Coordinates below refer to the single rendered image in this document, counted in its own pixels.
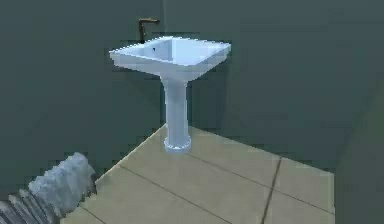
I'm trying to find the white pedestal sink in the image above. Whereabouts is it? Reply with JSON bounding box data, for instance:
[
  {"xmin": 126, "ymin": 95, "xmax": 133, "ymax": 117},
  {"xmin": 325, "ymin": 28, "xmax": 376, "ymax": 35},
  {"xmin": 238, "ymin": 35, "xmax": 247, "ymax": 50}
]
[{"xmin": 108, "ymin": 35, "xmax": 232, "ymax": 154}]

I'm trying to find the dark brown faucet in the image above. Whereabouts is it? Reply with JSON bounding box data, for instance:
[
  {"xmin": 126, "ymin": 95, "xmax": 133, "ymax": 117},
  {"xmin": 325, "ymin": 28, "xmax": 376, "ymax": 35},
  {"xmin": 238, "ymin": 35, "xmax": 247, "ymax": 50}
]
[{"xmin": 138, "ymin": 17, "xmax": 161, "ymax": 43}]

